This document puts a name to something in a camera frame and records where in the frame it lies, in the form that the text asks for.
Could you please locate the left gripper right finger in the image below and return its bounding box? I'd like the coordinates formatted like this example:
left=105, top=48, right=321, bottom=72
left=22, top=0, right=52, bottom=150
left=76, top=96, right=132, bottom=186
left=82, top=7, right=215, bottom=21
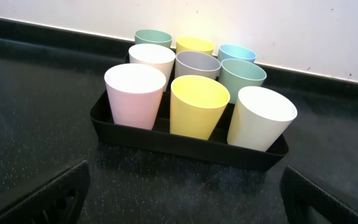
left=280, top=166, right=358, bottom=224

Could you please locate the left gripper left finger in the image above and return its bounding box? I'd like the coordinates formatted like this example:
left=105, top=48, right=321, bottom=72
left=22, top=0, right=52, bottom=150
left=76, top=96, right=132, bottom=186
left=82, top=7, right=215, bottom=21
left=0, top=159, right=91, bottom=224

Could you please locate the white cup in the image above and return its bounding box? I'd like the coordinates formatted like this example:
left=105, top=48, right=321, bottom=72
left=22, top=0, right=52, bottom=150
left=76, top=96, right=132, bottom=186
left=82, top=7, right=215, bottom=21
left=128, top=43, right=177, bottom=93
left=226, top=85, right=298, bottom=152

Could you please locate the pink cup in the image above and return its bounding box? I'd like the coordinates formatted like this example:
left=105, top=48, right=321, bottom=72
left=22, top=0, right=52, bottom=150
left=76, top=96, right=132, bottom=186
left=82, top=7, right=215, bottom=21
left=104, top=63, right=167, bottom=131

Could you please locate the yellow cup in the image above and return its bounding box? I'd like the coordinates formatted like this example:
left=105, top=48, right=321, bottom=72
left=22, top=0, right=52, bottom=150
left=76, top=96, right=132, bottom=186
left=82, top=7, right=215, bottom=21
left=175, top=36, right=215, bottom=56
left=169, top=75, right=231, bottom=141

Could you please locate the black tray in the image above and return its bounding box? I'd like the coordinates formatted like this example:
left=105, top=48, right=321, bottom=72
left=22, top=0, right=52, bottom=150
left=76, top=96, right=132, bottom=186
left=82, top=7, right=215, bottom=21
left=89, top=52, right=290, bottom=172

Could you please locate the green cup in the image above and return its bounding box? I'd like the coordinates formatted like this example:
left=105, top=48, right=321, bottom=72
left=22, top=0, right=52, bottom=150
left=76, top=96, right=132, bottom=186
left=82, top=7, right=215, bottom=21
left=218, top=58, right=267, bottom=105
left=134, top=29, right=173, bottom=49

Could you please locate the blue cup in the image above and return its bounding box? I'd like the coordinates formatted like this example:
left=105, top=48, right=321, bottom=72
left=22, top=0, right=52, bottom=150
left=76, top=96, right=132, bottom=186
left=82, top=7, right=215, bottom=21
left=217, top=43, right=257, bottom=64

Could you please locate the grey cup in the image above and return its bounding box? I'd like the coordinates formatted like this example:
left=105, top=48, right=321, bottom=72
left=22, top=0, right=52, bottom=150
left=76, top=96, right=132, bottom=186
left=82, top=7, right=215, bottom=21
left=175, top=50, right=222, bottom=81

